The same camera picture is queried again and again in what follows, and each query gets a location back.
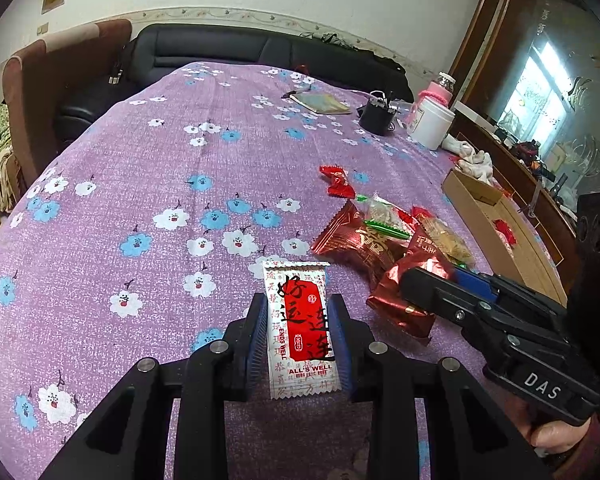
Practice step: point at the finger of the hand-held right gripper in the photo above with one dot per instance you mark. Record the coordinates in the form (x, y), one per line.
(430, 295)
(472, 282)

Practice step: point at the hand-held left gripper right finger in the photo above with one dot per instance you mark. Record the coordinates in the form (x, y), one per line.
(342, 345)

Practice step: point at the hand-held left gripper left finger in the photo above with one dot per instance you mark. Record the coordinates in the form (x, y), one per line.
(257, 345)

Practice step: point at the shiny dark red snack packet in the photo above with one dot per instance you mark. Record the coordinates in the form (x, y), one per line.
(395, 300)

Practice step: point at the yellow cake packet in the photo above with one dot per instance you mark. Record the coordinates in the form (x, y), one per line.
(447, 242)

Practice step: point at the white and red snack packet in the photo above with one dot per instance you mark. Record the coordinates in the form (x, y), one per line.
(300, 320)

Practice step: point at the cardboard box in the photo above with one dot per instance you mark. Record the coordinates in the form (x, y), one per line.
(480, 220)

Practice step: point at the green clear snack packet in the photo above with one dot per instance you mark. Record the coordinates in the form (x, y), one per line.
(382, 215)

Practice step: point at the person's right hand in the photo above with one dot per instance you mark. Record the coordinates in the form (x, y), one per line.
(555, 437)

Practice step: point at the red wrapped candy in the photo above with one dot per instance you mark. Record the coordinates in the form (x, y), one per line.
(337, 180)
(504, 231)

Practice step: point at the large dark red snack packet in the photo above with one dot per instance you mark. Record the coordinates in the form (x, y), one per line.
(355, 240)

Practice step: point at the white cloth glove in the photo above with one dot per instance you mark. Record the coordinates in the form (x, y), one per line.
(455, 146)
(477, 165)

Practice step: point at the white plastic jar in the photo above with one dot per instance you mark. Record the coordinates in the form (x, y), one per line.
(430, 125)

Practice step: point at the white flat box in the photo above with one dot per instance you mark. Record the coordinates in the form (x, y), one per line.
(475, 115)

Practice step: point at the black cup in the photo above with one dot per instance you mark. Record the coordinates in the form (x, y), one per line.
(375, 120)

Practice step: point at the pink sleeved bottle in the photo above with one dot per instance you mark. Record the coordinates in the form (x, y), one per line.
(437, 92)

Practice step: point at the purple floral tablecloth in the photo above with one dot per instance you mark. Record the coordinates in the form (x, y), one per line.
(155, 160)

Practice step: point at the black pen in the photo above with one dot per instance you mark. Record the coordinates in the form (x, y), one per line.
(295, 93)

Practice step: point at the wooden mirror cabinet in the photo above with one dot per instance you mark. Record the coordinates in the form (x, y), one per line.
(490, 35)

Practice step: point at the dark cloth pile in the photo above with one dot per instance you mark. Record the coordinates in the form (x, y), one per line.
(340, 45)

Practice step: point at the black leather sofa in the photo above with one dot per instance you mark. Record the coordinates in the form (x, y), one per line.
(205, 47)

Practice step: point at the brown armchair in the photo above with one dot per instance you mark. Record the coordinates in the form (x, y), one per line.
(55, 75)

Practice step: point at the wall switch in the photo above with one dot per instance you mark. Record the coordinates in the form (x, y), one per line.
(42, 28)

